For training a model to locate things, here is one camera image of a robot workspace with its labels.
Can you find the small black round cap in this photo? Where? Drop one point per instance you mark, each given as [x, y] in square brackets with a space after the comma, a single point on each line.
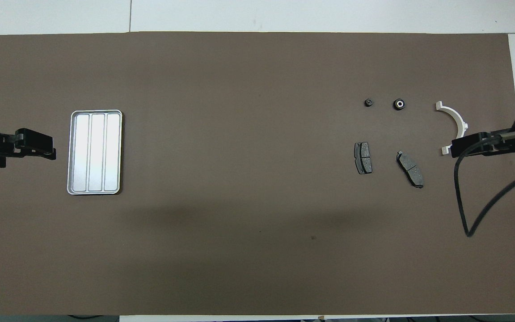
[368, 103]

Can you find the white semicircular bracket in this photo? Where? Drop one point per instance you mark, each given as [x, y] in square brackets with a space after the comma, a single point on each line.
[439, 106]

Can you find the curved grey brake pad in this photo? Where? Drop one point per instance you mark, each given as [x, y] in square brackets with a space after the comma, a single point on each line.
[410, 169]

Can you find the silver metal tray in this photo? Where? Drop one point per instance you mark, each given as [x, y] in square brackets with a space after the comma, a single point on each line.
[96, 152]

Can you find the rectangular grey brake pad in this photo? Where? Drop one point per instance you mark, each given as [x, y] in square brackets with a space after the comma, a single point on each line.
[364, 157]

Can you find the black bearing with silver centre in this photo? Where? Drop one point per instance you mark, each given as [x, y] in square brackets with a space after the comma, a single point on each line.
[399, 104]

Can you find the brown table mat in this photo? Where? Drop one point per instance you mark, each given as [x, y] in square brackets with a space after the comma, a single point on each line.
[257, 89]

